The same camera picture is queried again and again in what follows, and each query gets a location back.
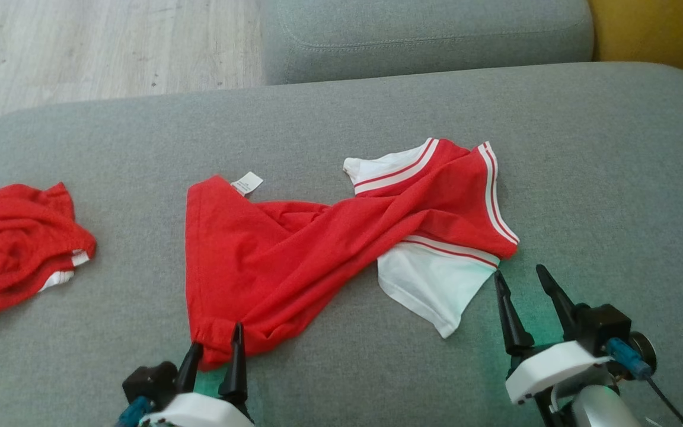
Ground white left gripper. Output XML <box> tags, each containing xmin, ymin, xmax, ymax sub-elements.
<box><xmin>140</xmin><ymin>322</ymin><xmax>254</xmax><ymax>427</ymax></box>

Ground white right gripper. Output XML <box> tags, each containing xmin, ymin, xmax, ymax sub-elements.
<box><xmin>494</xmin><ymin>264</ymin><xmax>621</xmax><ymax>427</ymax></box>

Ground red white-sleeved jersey shirt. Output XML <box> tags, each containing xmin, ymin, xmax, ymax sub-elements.
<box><xmin>185</xmin><ymin>138</ymin><xmax>521</xmax><ymax>372</ymax></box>

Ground red shorts with white trim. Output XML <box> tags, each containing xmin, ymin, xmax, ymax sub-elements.
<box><xmin>0</xmin><ymin>182</ymin><xmax>97</xmax><ymax>337</ymax></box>

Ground grey sofa seat cushion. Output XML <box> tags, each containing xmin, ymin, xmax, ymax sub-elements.
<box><xmin>0</xmin><ymin>61</ymin><xmax>683</xmax><ymax>427</ymax></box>

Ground grey sofa back cushion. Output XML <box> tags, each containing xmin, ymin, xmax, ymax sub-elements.
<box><xmin>260</xmin><ymin>0</ymin><xmax>595</xmax><ymax>85</ymax></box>

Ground large yellow cushion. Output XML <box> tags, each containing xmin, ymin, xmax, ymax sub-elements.
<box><xmin>589</xmin><ymin>0</ymin><xmax>683</xmax><ymax>98</ymax></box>

